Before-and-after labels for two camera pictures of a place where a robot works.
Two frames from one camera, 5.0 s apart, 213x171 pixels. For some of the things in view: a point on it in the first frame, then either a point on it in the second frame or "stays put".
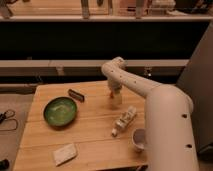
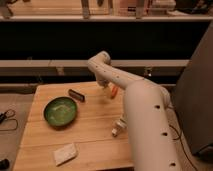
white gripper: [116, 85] -> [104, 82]
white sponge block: [64, 154] stays put
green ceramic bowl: [60, 111] stays put
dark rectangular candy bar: [76, 95] stays put
